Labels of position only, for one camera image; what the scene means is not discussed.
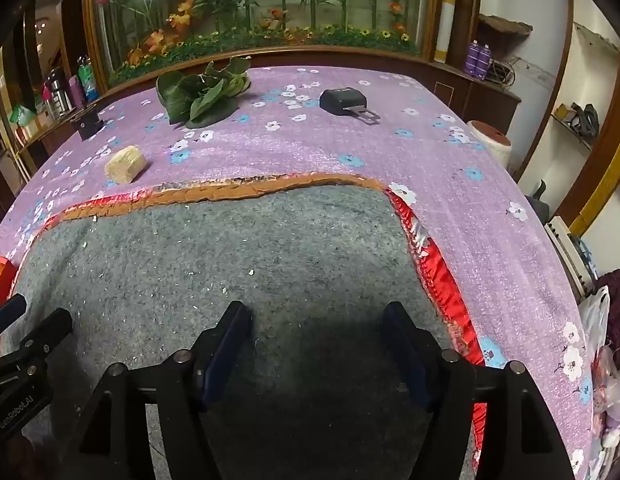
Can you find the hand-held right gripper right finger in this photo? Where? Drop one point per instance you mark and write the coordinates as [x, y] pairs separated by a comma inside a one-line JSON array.
[[409, 355]]

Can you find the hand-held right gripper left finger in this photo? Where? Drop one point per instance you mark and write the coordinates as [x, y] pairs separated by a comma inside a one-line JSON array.
[[223, 347]]

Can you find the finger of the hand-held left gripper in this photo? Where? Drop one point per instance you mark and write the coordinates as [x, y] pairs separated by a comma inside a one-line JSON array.
[[49, 332], [7, 312]]

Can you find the grey felt mat red border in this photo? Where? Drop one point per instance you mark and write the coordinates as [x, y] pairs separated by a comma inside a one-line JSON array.
[[239, 250]]

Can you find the beige cylindrical snack piece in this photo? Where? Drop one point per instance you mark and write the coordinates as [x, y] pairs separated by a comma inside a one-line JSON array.
[[124, 165]]

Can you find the white plastic bag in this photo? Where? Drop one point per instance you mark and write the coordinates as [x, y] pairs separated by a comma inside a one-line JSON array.
[[595, 325]]

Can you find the white folded rack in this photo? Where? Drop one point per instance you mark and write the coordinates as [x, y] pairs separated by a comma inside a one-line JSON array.
[[572, 255]]

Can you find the green packet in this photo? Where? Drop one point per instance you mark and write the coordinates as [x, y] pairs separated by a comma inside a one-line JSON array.
[[22, 117]]

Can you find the small black box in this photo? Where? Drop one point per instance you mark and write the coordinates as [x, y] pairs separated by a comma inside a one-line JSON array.
[[89, 127]]

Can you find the maroon cloth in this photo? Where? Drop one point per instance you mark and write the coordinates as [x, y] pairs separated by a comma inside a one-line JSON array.
[[617, 305]]

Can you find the purple floral blanket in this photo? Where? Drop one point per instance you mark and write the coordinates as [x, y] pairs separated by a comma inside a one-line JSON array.
[[340, 150]]

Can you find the steel thermos flask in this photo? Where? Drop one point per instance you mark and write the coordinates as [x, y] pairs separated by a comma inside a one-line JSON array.
[[57, 92]]

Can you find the pink bottle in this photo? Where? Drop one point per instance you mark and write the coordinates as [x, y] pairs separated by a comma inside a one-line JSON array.
[[76, 94]]

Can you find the green bottle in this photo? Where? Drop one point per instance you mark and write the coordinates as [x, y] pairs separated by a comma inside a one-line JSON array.
[[88, 80]]

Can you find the green bok choy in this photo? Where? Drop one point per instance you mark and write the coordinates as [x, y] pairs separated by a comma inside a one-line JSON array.
[[199, 100]]

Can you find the wooden shelf unit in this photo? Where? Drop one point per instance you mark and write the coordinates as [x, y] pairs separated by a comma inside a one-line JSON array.
[[34, 50]]

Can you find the black seat belt buckle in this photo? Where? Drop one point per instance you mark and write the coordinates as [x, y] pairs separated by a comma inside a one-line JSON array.
[[335, 99]]

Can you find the wooden cabinet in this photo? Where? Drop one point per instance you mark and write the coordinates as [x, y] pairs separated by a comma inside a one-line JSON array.
[[480, 97]]

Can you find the dark shoes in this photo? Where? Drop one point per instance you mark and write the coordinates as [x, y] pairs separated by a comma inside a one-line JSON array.
[[585, 120]]

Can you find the purple bottle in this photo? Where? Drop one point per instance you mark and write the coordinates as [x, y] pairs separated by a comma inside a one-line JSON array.
[[484, 62], [472, 60]]

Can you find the white yellow striped roll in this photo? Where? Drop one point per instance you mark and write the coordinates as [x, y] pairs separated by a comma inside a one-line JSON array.
[[448, 10]]

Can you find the glass case with artificial plants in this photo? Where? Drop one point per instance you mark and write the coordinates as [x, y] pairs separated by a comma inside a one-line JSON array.
[[290, 0]]

